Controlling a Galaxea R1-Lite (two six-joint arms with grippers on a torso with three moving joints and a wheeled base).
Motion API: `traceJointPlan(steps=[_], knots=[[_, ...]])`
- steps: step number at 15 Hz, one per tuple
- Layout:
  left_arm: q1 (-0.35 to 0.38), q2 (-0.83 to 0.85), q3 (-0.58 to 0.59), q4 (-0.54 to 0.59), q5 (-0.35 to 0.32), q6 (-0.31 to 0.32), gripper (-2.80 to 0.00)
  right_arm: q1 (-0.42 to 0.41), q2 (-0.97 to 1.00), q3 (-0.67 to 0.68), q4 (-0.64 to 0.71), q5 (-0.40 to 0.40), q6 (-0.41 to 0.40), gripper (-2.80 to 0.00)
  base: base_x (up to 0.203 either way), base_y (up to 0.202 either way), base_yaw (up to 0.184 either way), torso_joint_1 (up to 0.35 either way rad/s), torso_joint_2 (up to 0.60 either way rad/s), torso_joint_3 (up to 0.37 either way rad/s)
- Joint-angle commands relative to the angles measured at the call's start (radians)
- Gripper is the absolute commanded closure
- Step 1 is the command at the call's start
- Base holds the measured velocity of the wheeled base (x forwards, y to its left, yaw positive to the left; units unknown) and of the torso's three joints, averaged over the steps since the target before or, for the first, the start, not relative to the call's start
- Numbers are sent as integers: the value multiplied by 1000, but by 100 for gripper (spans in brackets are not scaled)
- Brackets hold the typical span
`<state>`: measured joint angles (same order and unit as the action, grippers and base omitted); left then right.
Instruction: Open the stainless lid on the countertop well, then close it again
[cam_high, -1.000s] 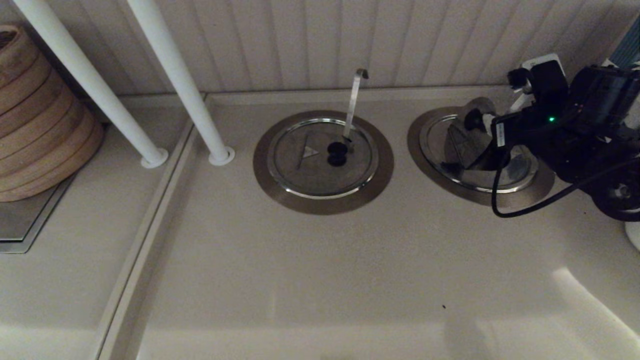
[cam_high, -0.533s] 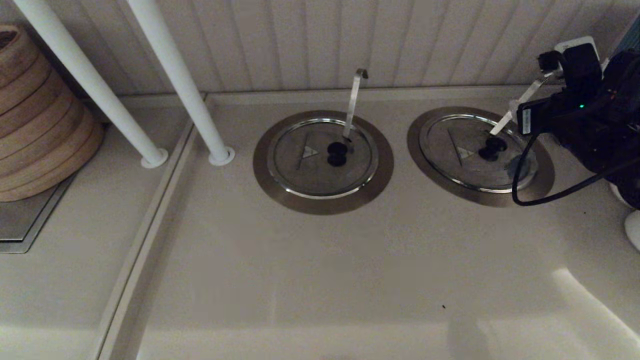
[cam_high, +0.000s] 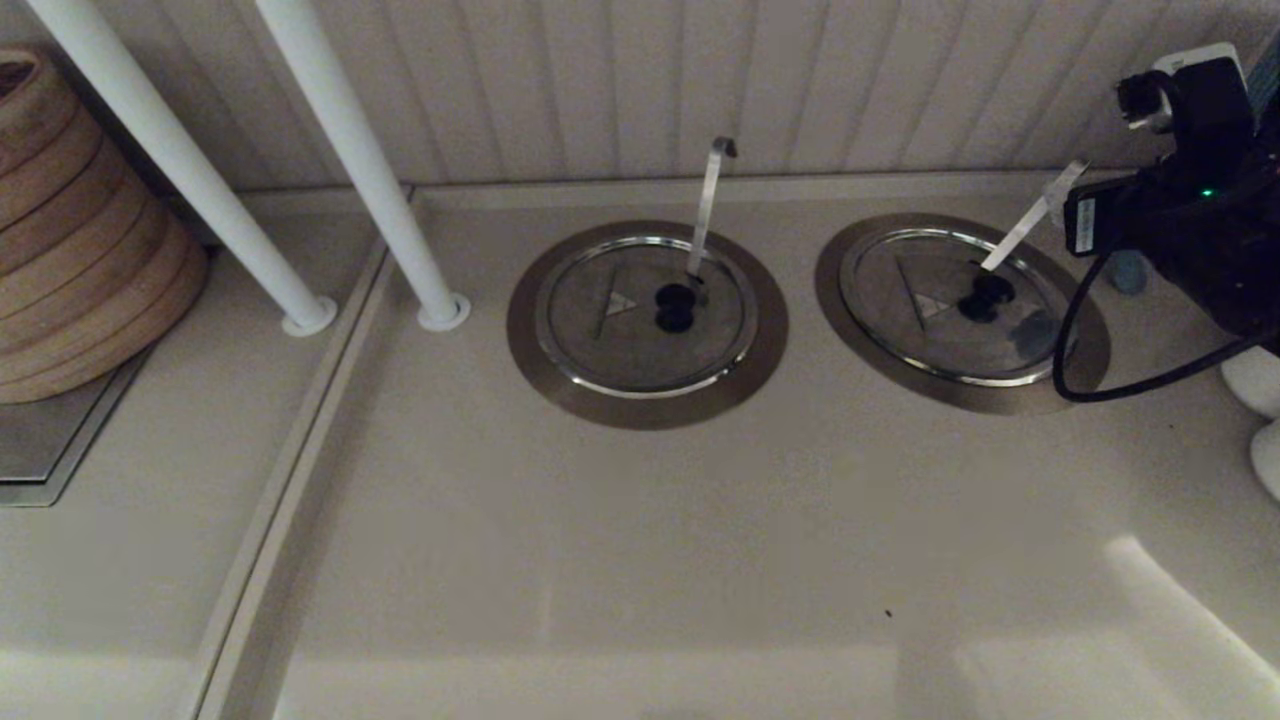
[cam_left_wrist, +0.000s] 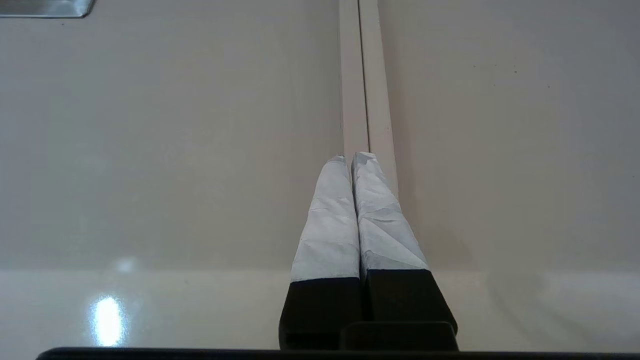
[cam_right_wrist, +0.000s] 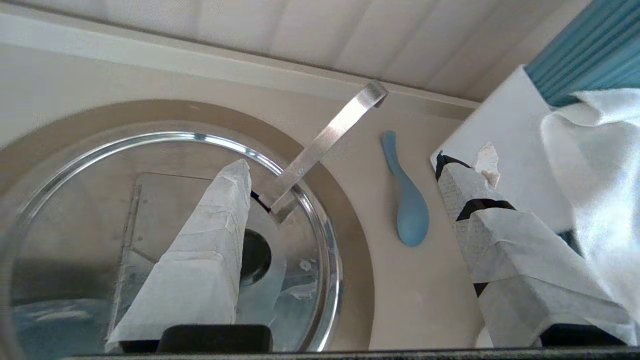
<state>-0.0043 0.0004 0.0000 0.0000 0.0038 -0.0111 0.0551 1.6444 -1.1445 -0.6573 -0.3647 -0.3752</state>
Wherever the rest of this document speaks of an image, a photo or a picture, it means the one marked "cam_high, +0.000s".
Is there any black rounded plastic object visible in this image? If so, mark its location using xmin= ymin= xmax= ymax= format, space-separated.
xmin=957 ymin=272 xmax=1016 ymax=324
xmin=653 ymin=283 xmax=698 ymax=334

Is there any round steel hinged lid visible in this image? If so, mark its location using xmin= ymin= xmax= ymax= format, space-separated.
xmin=533 ymin=236 xmax=758 ymax=399
xmin=838 ymin=228 xmax=1079 ymax=387

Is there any teal striped container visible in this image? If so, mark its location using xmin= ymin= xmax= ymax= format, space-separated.
xmin=1248 ymin=35 xmax=1280 ymax=121

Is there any white round support pole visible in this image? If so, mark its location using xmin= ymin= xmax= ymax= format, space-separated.
xmin=250 ymin=0 xmax=472 ymax=334
xmin=22 ymin=0 xmax=339 ymax=339

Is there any bamboo steamer basket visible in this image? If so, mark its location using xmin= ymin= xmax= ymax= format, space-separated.
xmin=0 ymin=185 xmax=166 ymax=316
xmin=0 ymin=48 xmax=79 ymax=179
xmin=0 ymin=150 xmax=136 ymax=276
xmin=0 ymin=250 xmax=211 ymax=406
xmin=0 ymin=215 xmax=191 ymax=359
xmin=0 ymin=105 xmax=106 ymax=229

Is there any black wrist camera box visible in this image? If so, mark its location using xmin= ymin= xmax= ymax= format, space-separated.
xmin=1115 ymin=43 xmax=1256 ymax=166

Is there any left steel ladle handle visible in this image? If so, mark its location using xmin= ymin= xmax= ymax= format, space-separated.
xmin=684 ymin=137 xmax=738 ymax=281

